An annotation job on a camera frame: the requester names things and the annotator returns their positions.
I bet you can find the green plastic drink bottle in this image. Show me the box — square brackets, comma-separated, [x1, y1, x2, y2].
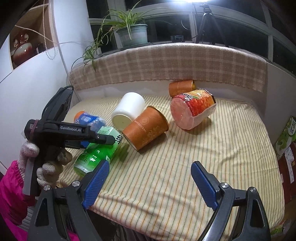
[73, 126, 122, 176]

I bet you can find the pink jacket sleeve forearm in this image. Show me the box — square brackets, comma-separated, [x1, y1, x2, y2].
[0, 160, 80, 241]

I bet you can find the white plastic cup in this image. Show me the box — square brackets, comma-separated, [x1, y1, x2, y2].
[111, 92, 145, 132]

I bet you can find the large orange paper cup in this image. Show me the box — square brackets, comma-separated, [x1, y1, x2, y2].
[122, 105, 169, 151]

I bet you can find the small orange paper cup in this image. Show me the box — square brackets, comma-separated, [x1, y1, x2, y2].
[169, 80, 196, 97]

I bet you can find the red instant noodle cup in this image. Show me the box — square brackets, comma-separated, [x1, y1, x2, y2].
[170, 89, 216, 130]

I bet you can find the white knit gloved hand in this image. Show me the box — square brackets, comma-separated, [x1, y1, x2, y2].
[17, 141, 73, 188]

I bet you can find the blue orange-capped bottle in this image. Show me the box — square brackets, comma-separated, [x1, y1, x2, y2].
[74, 111, 106, 133]

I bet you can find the yellow striped mattress sheet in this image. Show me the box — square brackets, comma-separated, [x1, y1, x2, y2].
[56, 94, 286, 241]

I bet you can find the red cardboard box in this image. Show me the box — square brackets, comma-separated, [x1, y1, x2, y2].
[278, 142, 295, 204]

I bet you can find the white wooden shelf cabinet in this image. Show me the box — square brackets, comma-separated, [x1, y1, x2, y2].
[1, 1, 93, 168]

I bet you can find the red white ceramic jar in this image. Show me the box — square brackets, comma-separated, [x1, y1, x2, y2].
[11, 30, 37, 69]

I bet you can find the green cardboard box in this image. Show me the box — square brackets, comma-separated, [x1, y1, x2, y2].
[274, 116, 296, 160]

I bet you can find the potted spider plant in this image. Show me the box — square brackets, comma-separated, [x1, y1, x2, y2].
[70, 0, 173, 72]

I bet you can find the beige plaid blanket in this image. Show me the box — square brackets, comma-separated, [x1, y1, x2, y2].
[69, 43, 267, 92]

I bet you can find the white bead string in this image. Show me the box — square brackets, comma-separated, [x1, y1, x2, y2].
[42, 0, 58, 60]

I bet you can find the black camera tripod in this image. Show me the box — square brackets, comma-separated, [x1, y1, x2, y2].
[195, 3, 229, 48]

